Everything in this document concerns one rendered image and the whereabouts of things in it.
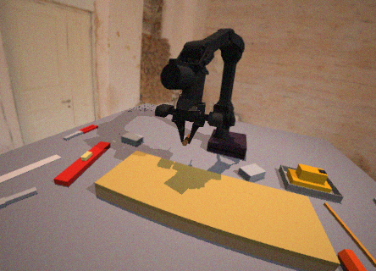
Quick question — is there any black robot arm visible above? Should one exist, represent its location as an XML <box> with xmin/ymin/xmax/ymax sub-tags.
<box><xmin>160</xmin><ymin>28</ymin><xmax>245</xmax><ymax>141</ymax></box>

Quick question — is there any tan floor panel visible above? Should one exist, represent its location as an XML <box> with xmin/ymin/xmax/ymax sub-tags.
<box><xmin>95</xmin><ymin>150</ymin><xmax>340</xmax><ymax>271</ymax></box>

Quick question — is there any orange thin rod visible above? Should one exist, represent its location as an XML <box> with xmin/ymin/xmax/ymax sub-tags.
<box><xmin>324</xmin><ymin>203</ymin><xmax>376</xmax><ymax>267</ymax></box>

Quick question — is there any beige flat strip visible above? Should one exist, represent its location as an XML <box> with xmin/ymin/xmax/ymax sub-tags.
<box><xmin>0</xmin><ymin>155</ymin><xmax>61</xmax><ymax>184</ymax></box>

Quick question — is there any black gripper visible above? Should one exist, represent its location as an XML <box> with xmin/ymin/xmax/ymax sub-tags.
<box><xmin>155</xmin><ymin>90</ymin><xmax>224</xmax><ymax>144</ymax></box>

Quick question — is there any red long flat bar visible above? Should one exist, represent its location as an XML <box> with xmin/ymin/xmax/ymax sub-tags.
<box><xmin>54</xmin><ymin>141</ymin><xmax>111</xmax><ymax>186</ymax></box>

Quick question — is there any brown awl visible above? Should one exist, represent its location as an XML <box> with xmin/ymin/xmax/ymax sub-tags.
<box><xmin>182</xmin><ymin>134</ymin><xmax>190</xmax><ymax>146</ymax></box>

